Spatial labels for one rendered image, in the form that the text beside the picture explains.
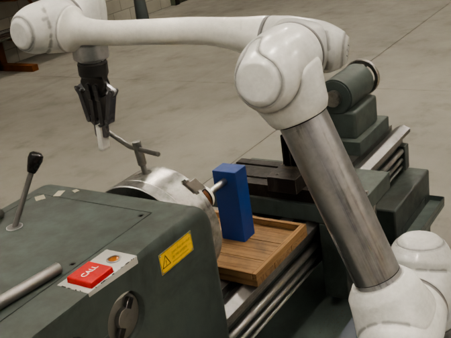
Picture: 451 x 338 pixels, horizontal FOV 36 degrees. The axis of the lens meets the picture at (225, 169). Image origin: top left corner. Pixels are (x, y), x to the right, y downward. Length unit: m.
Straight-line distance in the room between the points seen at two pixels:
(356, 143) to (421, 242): 1.06
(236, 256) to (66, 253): 0.73
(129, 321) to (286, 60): 0.56
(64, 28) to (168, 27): 0.22
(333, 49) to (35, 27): 0.62
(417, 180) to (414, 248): 1.28
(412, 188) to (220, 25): 1.46
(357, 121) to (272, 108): 1.39
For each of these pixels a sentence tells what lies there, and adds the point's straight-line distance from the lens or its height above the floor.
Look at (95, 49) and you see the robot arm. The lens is 1.74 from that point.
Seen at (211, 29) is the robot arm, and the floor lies 1.58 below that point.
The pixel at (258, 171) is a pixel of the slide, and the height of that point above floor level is 0.97.
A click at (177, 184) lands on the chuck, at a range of 1.70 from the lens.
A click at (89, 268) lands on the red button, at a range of 1.30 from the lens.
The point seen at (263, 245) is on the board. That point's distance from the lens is 2.06.
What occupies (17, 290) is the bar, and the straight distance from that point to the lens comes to 1.29.
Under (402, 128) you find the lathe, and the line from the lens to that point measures 2.91.
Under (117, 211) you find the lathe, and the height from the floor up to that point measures 1.25.
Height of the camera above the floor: 1.88
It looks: 22 degrees down
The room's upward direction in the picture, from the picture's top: 9 degrees counter-clockwise
